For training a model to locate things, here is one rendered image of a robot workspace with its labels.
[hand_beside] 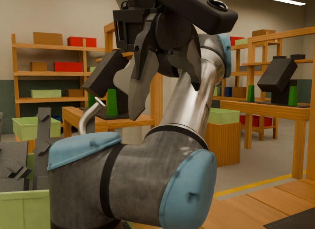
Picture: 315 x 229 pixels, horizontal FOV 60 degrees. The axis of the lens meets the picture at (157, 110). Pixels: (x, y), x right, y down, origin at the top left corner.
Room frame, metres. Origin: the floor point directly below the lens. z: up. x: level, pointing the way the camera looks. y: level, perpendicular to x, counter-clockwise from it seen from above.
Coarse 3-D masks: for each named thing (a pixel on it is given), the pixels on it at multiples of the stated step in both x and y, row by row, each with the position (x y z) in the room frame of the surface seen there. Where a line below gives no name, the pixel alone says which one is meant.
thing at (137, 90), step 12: (132, 60) 0.37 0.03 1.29; (156, 60) 0.36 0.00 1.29; (120, 72) 0.38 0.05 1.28; (144, 72) 0.34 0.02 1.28; (156, 72) 0.36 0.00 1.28; (120, 84) 0.37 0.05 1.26; (132, 84) 0.34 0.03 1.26; (144, 84) 0.35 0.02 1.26; (132, 96) 0.34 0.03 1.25; (144, 96) 0.35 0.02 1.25; (132, 108) 0.35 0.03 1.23; (144, 108) 0.35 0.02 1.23; (132, 120) 0.35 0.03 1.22
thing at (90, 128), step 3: (84, 111) 1.09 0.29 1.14; (93, 117) 1.07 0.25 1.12; (90, 120) 1.07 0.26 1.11; (93, 120) 1.08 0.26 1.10; (87, 123) 1.07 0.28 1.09; (90, 123) 1.07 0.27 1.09; (93, 123) 1.07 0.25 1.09; (87, 126) 1.07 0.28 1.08; (90, 126) 1.07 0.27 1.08; (93, 126) 1.07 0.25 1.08; (87, 129) 1.06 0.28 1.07; (90, 129) 1.06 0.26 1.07; (93, 129) 1.06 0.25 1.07; (87, 132) 1.06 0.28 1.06; (90, 132) 1.06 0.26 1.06; (93, 132) 1.06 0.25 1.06
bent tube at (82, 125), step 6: (96, 102) 1.06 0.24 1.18; (102, 102) 1.05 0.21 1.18; (90, 108) 1.05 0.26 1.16; (96, 108) 1.05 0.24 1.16; (84, 114) 1.03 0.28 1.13; (90, 114) 1.04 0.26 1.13; (84, 120) 1.03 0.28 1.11; (78, 126) 1.02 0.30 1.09; (84, 126) 1.02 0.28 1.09; (78, 132) 1.01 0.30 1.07; (84, 132) 1.01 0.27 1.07
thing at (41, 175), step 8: (40, 112) 1.02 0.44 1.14; (48, 112) 1.04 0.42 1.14; (40, 120) 1.03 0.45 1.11; (48, 120) 1.03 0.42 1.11; (40, 128) 1.02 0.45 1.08; (48, 128) 1.02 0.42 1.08; (40, 136) 1.02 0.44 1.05; (48, 136) 1.02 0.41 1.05; (40, 144) 1.01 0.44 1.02; (48, 152) 1.00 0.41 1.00; (40, 160) 0.99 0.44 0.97; (40, 168) 0.98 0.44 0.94; (40, 176) 0.93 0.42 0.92; (48, 176) 0.93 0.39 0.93; (40, 184) 0.92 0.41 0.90; (48, 184) 0.92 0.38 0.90
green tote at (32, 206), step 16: (32, 160) 1.10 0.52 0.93; (32, 176) 1.10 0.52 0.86; (0, 192) 0.72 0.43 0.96; (16, 192) 0.72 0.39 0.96; (32, 192) 0.72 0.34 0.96; (48, 192) 0.73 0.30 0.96; (0, 208) 0.71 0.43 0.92; (16, 208) 0.72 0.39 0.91; (32, 208) 0.72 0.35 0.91; (48, 208) 0.73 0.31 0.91; (0, 224) 0.71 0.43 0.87; (16, 224) 0.72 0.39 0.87; (32, 224) 0.72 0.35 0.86; (48, 224) 0.73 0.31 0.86; (128, 224) 0.76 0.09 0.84
